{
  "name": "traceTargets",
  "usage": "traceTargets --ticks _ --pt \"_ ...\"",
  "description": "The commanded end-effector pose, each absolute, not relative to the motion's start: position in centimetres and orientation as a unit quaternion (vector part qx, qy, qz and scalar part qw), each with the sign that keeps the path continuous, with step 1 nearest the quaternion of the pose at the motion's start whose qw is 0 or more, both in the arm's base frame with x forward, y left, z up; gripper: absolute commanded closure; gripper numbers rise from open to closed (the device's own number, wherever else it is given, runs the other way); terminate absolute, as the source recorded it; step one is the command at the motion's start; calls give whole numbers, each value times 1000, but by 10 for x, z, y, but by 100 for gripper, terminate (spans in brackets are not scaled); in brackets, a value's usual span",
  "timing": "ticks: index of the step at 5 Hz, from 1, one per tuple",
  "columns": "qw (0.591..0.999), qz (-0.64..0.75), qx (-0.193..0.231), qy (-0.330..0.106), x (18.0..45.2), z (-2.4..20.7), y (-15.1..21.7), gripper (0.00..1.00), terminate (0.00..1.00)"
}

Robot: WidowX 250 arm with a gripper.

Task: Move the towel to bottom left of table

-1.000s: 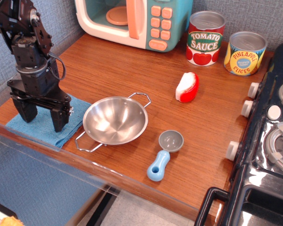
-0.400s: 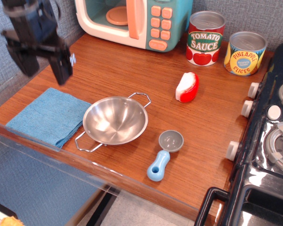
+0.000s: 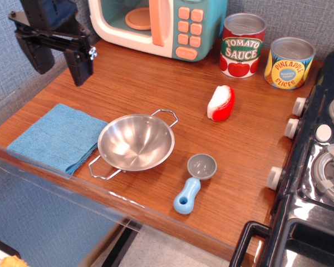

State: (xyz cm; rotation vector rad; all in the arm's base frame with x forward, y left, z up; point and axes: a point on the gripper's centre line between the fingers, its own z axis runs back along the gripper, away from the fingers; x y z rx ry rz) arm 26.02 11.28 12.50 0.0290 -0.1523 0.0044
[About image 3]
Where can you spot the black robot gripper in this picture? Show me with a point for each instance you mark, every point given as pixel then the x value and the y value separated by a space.
pixel 46 25

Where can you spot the blue towel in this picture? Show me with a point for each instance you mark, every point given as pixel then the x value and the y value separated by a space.
pixel 61 140

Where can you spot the teal toy microwave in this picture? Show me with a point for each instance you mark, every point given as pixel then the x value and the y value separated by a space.
pixel 183 30

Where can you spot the clear acrylic barrier panel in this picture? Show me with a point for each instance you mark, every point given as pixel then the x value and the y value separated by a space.
pixel 51 220

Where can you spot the red white toy food slice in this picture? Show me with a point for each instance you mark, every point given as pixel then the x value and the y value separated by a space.
pixel 221 104

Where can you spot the blue grey toy scoop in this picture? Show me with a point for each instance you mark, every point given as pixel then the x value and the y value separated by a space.
pixel 200 167

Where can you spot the tomato sauce can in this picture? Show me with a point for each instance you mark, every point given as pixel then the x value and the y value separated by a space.
pixel 241 45

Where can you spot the pineapple slices can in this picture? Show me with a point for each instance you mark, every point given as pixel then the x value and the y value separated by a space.
pixel 289 62

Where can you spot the black toy stove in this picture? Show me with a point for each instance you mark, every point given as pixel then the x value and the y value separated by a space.
pixel 301 232

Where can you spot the steel bowl with wire handles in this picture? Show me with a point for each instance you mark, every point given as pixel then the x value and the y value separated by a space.
pixel 136 142

